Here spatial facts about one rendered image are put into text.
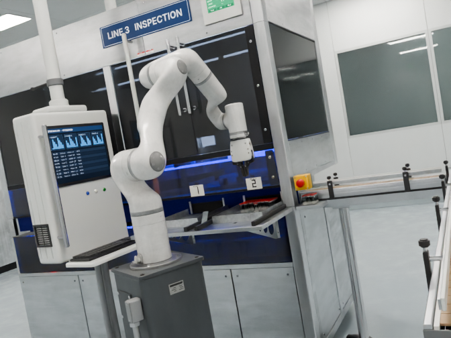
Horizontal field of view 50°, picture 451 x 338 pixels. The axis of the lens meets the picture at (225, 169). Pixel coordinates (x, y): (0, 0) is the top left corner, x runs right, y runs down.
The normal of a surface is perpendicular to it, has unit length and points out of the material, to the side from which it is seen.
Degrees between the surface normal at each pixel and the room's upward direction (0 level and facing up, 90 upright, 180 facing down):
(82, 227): 90
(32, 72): 90
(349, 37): 90
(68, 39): 90
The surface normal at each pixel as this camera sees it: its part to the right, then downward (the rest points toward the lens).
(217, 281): -0.44, 0.12
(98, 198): 0.84, -0.11
